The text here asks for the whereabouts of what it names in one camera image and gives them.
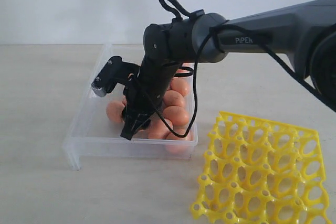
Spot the yellow plastic egg tray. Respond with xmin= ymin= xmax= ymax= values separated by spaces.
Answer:
xmin=190 ymin=111 xmax=330 ymax=223

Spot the clear plastic container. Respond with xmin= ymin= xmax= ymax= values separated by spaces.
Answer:
xmin=63 ymin=44 xmax=198 ymax=170

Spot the brown egg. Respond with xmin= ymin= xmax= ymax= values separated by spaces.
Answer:
xmin=165 ymin=133 xmax=191 ymax=154
xmin=162 ymin=105 xmax=190 ymax=126
xmin=148 ymin=119 xmax=171 ymax=140
xmin=137 ymin=125 xmax=149 ymax=132
xmin=122 ymin=96 xmax=127 ymax=106
xmin=163 ymin=90 xmax=186 ymax=108
xmin=106 ymin=101 xmax=125 ymax=123
xmin=170 ymin=78 xmax=190 ymax=97
xmin=174 ymin=63 xmax=194 ymax=78

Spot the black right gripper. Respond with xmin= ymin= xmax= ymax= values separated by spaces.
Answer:
xmin=120 ymin=58 xmax=181 ymax=141

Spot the black cable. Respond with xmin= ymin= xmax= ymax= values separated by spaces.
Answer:
xmin=115 ymin=0 xmax=336 ymax=138

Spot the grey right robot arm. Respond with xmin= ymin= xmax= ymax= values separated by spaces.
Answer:
xmin=121 ymin=0 xmax=335 ymax=140

